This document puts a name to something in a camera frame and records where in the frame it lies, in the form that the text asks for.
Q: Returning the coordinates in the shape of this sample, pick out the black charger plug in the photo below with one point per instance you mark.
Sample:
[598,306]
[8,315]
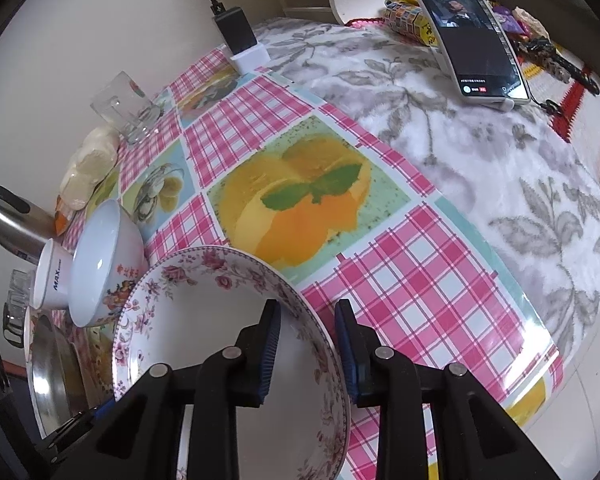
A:
[236,30]

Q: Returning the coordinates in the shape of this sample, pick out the pink checkered fruit tablecloth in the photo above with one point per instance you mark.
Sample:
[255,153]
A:
[420,270]

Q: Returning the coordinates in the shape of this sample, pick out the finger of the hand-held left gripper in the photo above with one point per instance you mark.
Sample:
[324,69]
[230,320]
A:
[75,432]

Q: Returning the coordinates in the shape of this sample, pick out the colourful patterned snack packet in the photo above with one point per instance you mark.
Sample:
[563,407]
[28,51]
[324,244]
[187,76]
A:
[407,20]

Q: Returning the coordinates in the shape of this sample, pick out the purple snack packet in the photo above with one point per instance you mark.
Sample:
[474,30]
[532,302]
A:
[505,19]

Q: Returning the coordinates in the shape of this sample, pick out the clear glass mug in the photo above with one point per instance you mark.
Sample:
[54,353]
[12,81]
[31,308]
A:
[122,105]

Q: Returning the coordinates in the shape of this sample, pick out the bag of white buns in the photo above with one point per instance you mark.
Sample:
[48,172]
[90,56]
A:
[92,160]

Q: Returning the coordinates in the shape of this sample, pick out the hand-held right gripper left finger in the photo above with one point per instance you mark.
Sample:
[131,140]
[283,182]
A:
[270,352]

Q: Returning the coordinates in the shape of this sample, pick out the smartphone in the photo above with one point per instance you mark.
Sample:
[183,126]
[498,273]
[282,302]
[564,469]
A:
[472,40]

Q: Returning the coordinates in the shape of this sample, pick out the white phone stand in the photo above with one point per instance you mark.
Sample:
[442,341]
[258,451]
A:
[502,105]

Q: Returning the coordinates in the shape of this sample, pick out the orange snack packet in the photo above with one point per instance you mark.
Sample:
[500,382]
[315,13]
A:
[62,220]

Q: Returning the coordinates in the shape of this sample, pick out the small white floral bowl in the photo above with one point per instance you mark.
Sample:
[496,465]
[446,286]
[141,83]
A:
[105,250]

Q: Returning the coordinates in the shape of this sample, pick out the large floral rimmed plate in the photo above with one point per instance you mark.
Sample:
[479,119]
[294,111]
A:
[205,320]

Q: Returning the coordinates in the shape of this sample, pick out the stainless steel thermos jug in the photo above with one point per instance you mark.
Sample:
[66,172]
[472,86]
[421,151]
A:
[15,230]

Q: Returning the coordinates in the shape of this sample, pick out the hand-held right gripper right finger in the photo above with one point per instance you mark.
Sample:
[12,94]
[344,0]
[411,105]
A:
[347,355]

